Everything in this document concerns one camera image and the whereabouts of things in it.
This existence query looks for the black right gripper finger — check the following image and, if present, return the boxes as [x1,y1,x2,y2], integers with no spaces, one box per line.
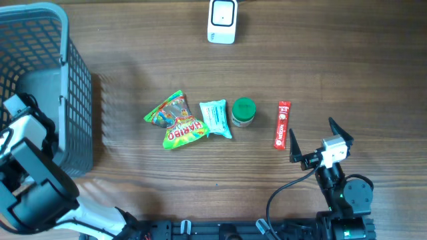
[328,117,354,145]
[289,129,302,163]

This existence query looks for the red Nescafe stick sachet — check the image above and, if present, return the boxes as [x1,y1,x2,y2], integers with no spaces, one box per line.
[274,101,292,150]

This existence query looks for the green lid jar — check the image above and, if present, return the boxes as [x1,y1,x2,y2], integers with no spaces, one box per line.
[232,97,256,127]

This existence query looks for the mint toilet wipes pack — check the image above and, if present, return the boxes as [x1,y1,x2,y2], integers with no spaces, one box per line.
[199,99,232,139]

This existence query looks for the colourful candy bag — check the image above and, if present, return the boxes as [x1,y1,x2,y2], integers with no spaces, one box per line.
[143,90,209,149]

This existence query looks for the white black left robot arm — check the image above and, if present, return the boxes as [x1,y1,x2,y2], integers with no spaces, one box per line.
[1,93,147,239]

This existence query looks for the white barcode scanner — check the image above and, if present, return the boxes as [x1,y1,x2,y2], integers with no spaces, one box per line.
[207,0,238,45]

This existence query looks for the grey plastic mesh basket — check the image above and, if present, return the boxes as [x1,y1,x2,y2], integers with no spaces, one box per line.
[1,3,93,177]

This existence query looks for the black camera cable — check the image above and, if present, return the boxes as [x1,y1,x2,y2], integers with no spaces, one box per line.
[266,159,323,240]

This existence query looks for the black aluminium mounting rail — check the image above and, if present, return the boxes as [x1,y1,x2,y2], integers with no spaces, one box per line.
[79,218,377,240]

